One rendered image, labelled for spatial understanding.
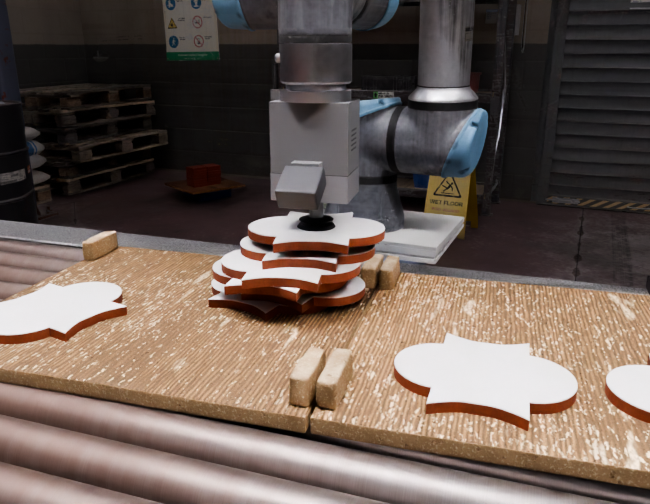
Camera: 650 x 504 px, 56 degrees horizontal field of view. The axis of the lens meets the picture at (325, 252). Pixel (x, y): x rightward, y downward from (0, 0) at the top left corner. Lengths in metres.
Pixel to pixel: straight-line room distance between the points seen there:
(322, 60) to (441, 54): 0.43
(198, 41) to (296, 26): 5.72
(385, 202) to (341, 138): 0.49
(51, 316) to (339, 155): 0.34
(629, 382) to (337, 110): 0.36
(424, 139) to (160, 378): 0.63
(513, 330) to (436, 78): 0.50
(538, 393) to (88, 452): 0.36
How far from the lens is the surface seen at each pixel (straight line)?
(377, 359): 0.59
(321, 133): 0.64
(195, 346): 0.62
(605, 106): 5.24
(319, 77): 0.63
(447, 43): 1.03
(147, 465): 0.50
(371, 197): 1.09
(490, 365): 0.57
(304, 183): 0.61
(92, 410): 0.58
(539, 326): 0.69
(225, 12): 0.81
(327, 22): 0.63
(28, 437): 0.56
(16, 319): 0.71
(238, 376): 0.56
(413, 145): 1.05
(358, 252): 0.67
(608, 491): 0.52
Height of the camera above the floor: 1.21
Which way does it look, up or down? 18 degrees down
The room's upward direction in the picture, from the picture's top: straight up
